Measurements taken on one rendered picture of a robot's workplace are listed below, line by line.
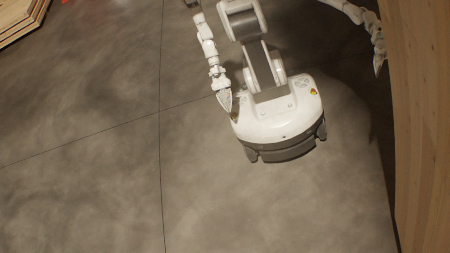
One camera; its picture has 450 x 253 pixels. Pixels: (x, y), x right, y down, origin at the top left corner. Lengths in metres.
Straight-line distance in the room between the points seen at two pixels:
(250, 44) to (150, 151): 1.25
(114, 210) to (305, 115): 1.43
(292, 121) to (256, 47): 0.48
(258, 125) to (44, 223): 1.86
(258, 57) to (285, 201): 0.84
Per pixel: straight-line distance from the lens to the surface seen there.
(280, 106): 2.93
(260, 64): 2.66
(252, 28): 2.45
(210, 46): 2.64
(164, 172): 3.30
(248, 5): 2.43
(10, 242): 3.87
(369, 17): 2.04
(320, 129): 2.97
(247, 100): 2.94
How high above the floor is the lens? 2.37
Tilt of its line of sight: 46 degrees down
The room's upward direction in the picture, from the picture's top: 24 degrees counter-clockwise
